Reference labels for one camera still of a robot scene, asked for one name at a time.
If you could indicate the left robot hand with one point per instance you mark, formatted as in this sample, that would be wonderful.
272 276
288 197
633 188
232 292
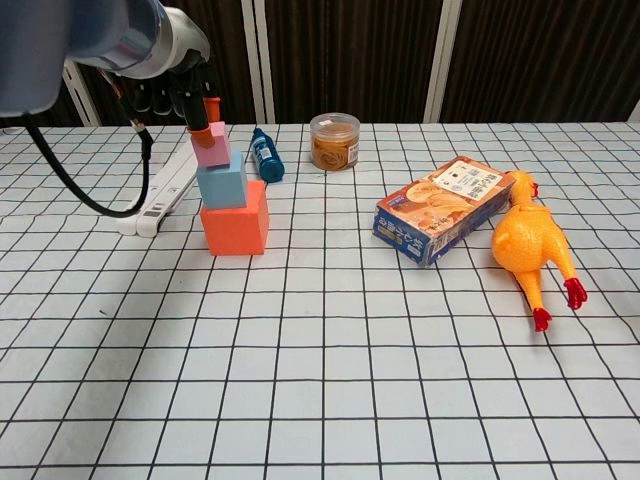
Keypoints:
192 107

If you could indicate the pink foam cube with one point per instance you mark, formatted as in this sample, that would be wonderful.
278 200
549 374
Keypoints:
217 152

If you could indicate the light blue foam cube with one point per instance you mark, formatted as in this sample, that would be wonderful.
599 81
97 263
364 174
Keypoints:
222 185

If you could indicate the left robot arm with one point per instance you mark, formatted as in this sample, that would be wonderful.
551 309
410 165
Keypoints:
75 40

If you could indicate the orange foam cube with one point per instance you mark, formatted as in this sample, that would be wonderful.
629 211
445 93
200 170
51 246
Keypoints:
232 232

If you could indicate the white folding stand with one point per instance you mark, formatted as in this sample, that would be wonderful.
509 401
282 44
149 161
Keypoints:
167 192

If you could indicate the blue plastic bottle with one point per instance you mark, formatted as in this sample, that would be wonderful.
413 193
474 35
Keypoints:
267 157

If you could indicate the clear jar of rubber bands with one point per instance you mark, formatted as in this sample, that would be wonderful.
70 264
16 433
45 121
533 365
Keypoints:
334 147

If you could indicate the blue orange snack box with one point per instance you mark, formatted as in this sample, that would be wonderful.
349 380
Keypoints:
440 210

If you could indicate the checkered tablecloth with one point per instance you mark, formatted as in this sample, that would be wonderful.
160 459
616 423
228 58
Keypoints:
350 380

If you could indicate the yellow rubber chicken toy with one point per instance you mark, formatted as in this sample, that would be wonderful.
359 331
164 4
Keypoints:
525 235

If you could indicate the white partition post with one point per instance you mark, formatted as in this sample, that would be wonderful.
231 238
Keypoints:
267 75
87 107
440 60

